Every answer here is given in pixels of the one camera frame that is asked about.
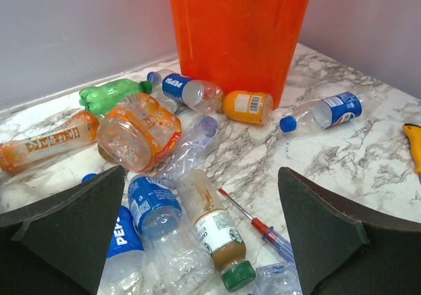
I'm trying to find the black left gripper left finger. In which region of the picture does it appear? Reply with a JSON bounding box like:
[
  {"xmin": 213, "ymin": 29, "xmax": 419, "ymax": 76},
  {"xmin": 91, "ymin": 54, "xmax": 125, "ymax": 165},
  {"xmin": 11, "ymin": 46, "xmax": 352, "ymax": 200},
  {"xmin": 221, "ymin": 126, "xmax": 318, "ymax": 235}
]
[{"xmin": 1, "ymin": 166, "xmax": 125, "ymax": 294}]

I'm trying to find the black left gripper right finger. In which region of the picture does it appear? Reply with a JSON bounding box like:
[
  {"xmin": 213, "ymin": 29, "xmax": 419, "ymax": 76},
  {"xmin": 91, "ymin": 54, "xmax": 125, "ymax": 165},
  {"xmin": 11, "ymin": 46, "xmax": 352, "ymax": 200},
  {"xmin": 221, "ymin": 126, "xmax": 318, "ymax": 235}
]
[{"xmin": 278, "ymin": 167, "xmax": 420, "ymax": 294}]

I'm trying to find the Starbucks coffee bottle green cap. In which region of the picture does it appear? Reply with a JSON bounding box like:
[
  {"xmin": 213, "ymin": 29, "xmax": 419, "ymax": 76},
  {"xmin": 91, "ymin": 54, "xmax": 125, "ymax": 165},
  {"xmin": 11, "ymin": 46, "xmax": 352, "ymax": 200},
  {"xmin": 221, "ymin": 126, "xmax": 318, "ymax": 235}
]
[{"xmin": 177, "ymin": 169, "xmax": 256, "ymax": 292}]

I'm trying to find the Pepsi bottle beside bin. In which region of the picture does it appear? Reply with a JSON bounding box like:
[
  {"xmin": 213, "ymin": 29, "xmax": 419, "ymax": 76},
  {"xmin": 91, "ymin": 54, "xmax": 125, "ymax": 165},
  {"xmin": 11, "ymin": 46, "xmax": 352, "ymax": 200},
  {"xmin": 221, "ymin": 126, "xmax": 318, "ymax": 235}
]
[{"xmin": 147, "ymin": 69, "xmax": 224, "ymax": 115}]

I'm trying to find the orange plastic bin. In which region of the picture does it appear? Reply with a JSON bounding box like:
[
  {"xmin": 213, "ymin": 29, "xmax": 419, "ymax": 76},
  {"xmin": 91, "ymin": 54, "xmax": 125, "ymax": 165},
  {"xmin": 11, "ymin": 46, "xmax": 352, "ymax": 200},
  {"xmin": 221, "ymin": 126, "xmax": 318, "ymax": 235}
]
[{"xmin": 170, "ymin": 0, "xmax": 309, "ymax": 106}]

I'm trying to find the clear jar metal lid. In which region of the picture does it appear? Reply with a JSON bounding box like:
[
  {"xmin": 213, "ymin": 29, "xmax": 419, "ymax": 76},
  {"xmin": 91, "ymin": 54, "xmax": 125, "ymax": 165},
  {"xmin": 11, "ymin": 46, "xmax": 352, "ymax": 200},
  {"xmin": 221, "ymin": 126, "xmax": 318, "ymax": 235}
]
[{"xmin": 1, "ymin": 184, "xmax": 45, "ymax": 214}]

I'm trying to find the crushed blue label water bottle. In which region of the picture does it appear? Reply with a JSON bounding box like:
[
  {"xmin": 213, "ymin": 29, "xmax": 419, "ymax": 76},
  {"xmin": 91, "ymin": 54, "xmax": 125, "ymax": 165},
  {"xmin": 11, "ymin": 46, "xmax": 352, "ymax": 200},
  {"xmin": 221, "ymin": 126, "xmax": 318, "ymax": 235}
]
[{"xmin": 252, "ymin": 262, "xmax": 303, "ymax": 295}]

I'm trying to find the Pepsi bottle centre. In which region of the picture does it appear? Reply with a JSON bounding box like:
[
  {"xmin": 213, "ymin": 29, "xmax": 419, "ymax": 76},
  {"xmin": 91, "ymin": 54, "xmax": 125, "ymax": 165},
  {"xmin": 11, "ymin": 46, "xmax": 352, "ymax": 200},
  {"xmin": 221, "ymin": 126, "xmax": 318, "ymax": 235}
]
[{"xmin": 81, "ymin": 173, "xmax": 149, "ymax": 295}]

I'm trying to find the red blue screwdriver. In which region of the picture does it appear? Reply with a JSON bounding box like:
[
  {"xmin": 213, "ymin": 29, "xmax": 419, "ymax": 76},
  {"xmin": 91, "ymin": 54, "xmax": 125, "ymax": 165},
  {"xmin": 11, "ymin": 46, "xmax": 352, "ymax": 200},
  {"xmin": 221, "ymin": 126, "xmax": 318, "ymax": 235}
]
[{"xmin": 218, "ymin": 188, "xmax": 295, "ymax": 262}]

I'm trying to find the Pocari Sweat bottle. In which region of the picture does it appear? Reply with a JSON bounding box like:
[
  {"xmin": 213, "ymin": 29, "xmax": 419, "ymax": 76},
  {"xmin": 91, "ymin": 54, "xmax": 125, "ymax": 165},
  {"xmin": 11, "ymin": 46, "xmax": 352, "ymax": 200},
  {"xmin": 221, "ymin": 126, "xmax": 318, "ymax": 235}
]
[{"xmin": 128, "ymin": 171, "xmax": 214, "ymax": 294}]

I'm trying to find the tall orange label tea bottle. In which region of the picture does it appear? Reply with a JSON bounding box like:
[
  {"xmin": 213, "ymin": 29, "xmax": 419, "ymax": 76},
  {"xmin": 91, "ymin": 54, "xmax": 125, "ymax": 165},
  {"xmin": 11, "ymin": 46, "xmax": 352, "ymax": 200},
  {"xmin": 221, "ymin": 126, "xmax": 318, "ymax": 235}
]
[{"xmin": 1, "ymin": 111, "xmax": 99, "ymax": 173}]

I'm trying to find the yellow utility knife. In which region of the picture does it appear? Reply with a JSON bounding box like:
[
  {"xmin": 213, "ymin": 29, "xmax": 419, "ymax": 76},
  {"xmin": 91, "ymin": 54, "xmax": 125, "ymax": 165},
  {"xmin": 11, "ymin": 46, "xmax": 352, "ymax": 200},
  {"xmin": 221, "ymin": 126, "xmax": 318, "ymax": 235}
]
[{"xmin": 402, "ymin": 123, "xmax": 421, "ymax": 175}]

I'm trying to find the Pepsi bottle right side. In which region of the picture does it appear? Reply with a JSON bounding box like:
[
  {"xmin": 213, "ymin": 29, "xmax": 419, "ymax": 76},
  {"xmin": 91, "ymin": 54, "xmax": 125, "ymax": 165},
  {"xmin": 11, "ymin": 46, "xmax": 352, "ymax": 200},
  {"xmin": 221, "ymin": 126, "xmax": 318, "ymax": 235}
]
[{"xmin": 279, "ymin": 86, "xmax": 382, "ymax": 135}]

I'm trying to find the large orange label jug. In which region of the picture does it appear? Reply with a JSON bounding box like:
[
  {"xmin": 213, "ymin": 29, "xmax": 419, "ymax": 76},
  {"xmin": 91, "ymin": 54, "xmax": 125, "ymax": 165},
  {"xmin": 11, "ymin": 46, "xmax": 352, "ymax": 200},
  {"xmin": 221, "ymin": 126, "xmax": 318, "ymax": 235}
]
[{"xmin": 97, "ymin": 93, "xmax": 182, "ymax": 173}]

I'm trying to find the green plastic bottle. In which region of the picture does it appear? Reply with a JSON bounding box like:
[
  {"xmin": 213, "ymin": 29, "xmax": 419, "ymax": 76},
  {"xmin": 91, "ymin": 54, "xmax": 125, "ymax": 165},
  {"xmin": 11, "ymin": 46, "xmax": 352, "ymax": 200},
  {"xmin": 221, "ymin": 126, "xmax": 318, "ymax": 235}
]
[{"xmin": 79, "ymin": 78, "xmax": 153, "ymax": 115}]

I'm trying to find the small orange juice bottle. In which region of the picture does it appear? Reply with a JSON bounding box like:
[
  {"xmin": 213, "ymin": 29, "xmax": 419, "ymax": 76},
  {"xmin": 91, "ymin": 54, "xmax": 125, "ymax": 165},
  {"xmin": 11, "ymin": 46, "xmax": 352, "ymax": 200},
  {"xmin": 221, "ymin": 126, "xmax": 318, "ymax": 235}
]
[{"xmin": 223, "ymin": 90, "xmax": 273, "ymax": 125}]

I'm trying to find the crushed clear blue-cap bottle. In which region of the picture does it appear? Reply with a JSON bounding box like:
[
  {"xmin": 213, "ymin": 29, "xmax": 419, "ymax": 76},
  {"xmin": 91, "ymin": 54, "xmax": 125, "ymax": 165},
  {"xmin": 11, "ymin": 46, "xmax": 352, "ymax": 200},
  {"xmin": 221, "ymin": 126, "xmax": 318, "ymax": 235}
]
[{"xmin": 157, "ymin": 115, "xmax": 220, "ymax": 188}]

